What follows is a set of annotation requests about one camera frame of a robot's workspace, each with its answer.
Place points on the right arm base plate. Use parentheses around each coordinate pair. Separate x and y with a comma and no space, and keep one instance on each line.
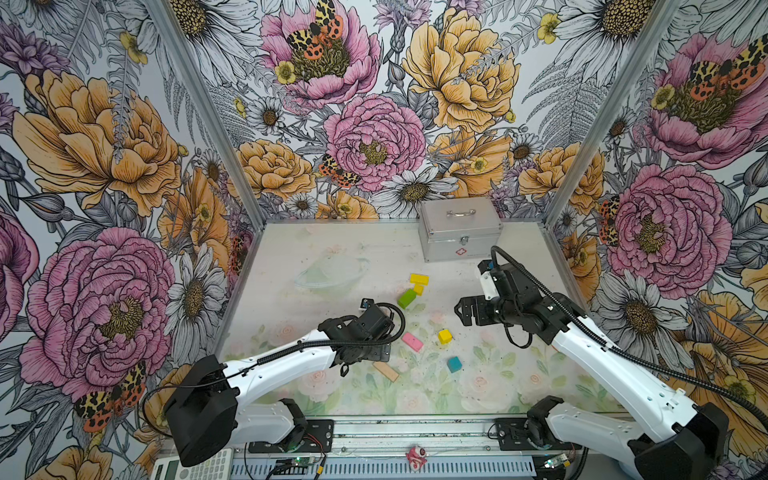
(513,434)

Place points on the green rectangular block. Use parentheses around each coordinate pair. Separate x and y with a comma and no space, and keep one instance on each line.
(407,298)

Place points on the silver metal case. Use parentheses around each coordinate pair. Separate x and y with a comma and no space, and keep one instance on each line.
(457,229)

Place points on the white calculator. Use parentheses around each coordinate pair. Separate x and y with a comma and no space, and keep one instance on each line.
(218,467)

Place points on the yellow rectangular block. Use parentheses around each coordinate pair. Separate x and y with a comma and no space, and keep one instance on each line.
(419,279)

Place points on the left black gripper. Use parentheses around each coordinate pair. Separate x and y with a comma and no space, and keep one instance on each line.
(377,353)

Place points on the pink toy figure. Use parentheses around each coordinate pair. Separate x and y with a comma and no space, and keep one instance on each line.
(417,458)

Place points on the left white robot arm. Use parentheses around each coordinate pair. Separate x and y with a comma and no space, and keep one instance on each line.
(218,404)

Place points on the teal cube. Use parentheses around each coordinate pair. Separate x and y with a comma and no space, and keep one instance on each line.
(454,364)

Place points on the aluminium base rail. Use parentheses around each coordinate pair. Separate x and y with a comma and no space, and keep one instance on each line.
(376,436)

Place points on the pink rectangular block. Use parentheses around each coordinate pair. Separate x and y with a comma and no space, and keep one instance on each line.
(412,342)

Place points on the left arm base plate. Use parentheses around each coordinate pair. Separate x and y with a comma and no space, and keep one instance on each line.
(316,436)

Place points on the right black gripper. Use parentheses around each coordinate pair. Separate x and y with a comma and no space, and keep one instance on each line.
(479,303)

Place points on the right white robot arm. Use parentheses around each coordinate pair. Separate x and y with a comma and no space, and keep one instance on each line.
(667,436)

